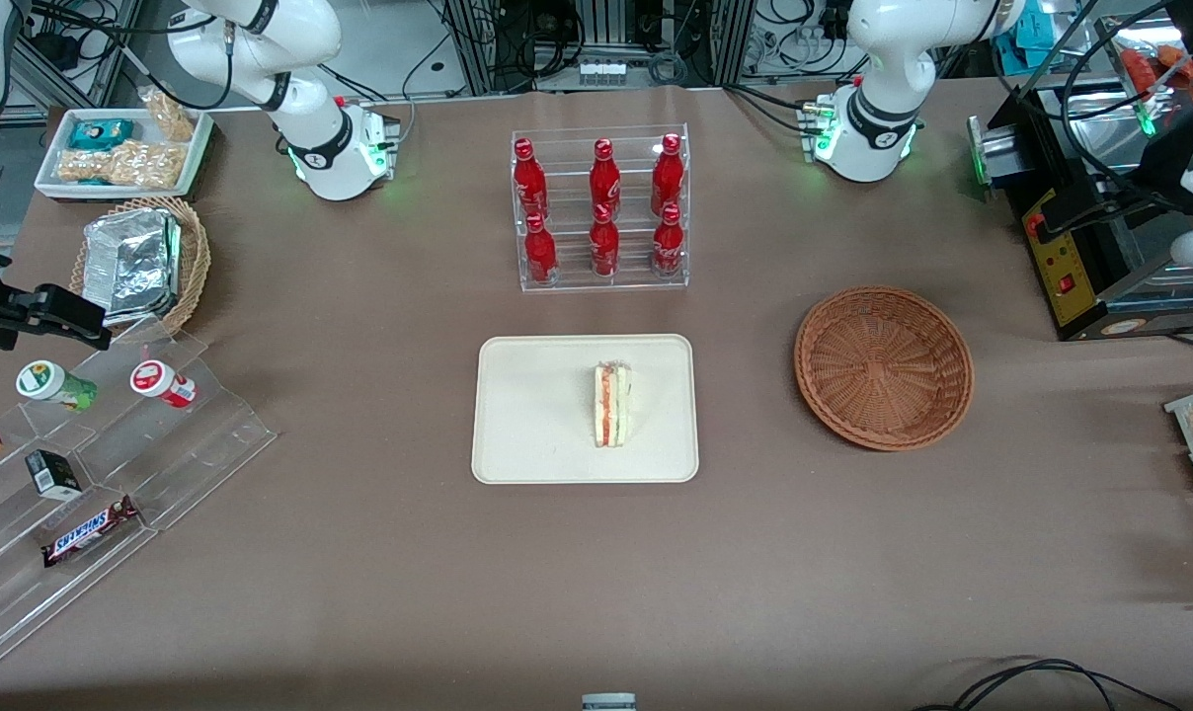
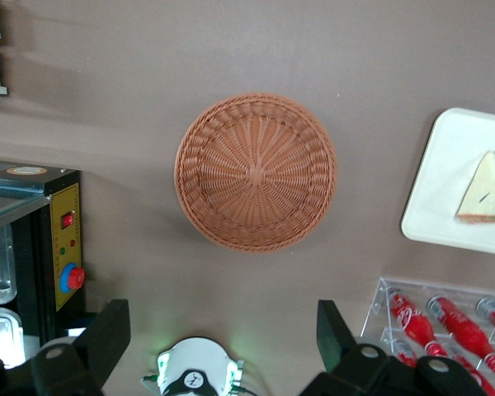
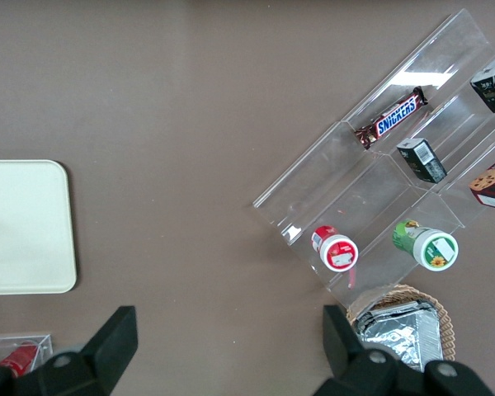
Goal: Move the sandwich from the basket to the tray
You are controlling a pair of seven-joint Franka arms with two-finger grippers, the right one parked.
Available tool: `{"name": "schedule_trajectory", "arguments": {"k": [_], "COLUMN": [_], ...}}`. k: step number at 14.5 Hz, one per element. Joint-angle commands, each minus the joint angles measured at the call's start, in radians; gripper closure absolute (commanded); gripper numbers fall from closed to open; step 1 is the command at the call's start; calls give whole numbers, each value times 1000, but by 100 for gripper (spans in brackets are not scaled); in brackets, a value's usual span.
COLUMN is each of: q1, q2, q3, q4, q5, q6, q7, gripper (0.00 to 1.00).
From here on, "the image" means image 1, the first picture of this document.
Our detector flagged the triangle sandwich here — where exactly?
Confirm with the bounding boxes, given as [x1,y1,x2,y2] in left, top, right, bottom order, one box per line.
[594,361,633,448]

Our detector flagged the light wicker basket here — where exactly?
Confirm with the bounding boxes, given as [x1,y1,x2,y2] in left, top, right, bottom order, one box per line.
[71,196,210,337]

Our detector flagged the white snack tray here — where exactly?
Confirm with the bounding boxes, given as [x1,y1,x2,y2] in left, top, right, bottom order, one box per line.
[36,107,214,200]

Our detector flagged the brown round wicker basket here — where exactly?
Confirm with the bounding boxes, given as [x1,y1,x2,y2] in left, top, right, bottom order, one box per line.
[794,285,975,452]

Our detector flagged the cream rectangular plastic tray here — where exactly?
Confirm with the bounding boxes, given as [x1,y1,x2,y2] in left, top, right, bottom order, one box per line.
[471,334,700,485]

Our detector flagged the green lidded snack cup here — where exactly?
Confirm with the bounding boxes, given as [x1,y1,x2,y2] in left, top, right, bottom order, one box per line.
[16,360,99,413]

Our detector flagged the foil wrapped package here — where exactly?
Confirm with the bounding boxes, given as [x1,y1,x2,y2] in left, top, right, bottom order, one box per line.
[83,209,183,327]

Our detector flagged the red lidded snack cup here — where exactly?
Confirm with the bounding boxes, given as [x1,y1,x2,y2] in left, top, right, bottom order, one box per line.
[129,359,199,409]

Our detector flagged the black food display appliance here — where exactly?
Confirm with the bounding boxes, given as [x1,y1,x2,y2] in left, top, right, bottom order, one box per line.
[1011,15,1193,342]

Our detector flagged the silver metal pan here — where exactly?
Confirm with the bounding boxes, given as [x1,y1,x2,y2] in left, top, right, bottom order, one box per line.
[1061,91,1155,184]

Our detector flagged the large clear nut bag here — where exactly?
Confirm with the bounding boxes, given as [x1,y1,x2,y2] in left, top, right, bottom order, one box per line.
[56,141,185,189]

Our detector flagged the small black barcode box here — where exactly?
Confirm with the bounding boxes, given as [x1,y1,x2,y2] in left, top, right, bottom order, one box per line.
[26,449,84,500]

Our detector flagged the clear acrylic stepped shelf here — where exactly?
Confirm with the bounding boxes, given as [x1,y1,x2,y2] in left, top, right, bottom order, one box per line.
[0,326,277,668]

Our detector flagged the teal snack packet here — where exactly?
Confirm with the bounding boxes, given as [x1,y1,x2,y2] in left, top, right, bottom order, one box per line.
[68,118,135,151]

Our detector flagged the red packaged food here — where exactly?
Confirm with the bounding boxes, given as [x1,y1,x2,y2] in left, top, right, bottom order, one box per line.
[1120,44,1193,100]

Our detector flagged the Snickers chocolate bar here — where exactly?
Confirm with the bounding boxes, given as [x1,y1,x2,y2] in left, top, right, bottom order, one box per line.
[41,496,141,569]

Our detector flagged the small clear nut bag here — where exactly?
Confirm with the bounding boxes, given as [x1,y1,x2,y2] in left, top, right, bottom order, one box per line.
[140,87,198,142]

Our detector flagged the silver metal plate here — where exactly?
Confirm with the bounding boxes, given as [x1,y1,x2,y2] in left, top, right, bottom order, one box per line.
[967,117,1024,198]

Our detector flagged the teal paper packet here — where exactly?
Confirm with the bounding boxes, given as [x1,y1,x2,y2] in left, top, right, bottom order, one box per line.
[992,0,1062,50]

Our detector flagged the red cola bottle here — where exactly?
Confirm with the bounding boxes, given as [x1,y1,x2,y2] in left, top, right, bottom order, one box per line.
[652,202,684,277]
[651,133,684,213]
[590,202,620,277]
[513,138,550,220]
[589,138,622,213]
[524,212,558,285]

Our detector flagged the clear acrylic bottle rack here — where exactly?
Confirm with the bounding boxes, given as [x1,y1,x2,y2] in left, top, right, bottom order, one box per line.
[511,123,691,293]

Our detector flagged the black floor cable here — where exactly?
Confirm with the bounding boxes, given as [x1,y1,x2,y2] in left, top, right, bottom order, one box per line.
[913,657,1185,711]

